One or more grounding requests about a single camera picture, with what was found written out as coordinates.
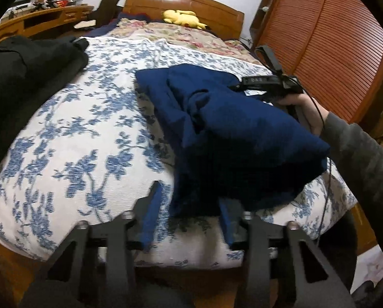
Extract person's right hand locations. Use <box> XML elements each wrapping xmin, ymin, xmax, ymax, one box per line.
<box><xmin>276</xmin><ymin>91</ymin><xmax>328</xmax><ymax>135</ymax></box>

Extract black coat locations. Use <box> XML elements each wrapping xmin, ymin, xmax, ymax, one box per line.
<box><xmin>0</xmin><ymin>35</ymin><xmax>89</xmax><ymax>183</ymax></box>

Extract wooden bed headboard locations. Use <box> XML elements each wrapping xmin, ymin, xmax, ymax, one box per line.
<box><xmin>124</xmin><ymin>0</ymin><xmax>245</xmax><ymax>41</ymax></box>

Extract wooden bed with floral bedding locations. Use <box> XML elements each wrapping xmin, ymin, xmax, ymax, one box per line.
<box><xmin>0</xmin><ymin>35</ymin><xmax>359</xmax><ymax>270</ymax></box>

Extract dark wooden chair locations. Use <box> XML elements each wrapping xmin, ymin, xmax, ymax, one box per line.
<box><xmin>74</xmin><ymin>0</ymin><xmax>123</xmax><ymax>29</ymax></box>

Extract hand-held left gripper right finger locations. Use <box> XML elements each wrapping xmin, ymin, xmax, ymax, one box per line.
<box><xmin>219</xmin><ymin>199</ymin><xmax>356</xmax><ymax>308</ymax></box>

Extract wooden desk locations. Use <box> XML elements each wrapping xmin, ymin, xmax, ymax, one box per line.
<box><xmin>0</xmin><ymin>3</ymin><xmax>94</xmax><ymax>47</ymax></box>

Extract wooden louvered wardrobe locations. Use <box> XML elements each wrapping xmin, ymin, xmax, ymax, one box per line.
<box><xmin>251</xmin><ymin>0</ymin><xmax>383</xmax><ymax>135</ymax></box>

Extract rose floral quilt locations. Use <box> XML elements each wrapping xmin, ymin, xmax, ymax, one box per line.
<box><xmin>109</xmin><ymin>17</ymin><xmax>259</xmax><ymax>66</ymax></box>

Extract yellow plush toy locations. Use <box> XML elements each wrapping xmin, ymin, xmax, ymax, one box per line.
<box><xmin>162</xmin><ymin>9</ymin><xmax>209</xmax><ymax>30</ymax></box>

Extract navy blue suit jacket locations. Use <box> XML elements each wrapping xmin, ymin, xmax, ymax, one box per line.
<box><xmin>135</xmin><ymin>64</ymin><xmax>331</xmax><ymax>219</ymax></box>

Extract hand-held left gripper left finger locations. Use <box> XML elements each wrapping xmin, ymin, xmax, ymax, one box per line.
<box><xmin>18</xmin><ymin>180</ymin><xmax>164</xmax><ymax>308</ymax></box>

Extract black devices on desk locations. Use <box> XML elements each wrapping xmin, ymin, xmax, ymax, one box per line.
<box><xmin>32</xmin><ymin>0</ymin><xmax>59</xmax><ymax>11</ymax></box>

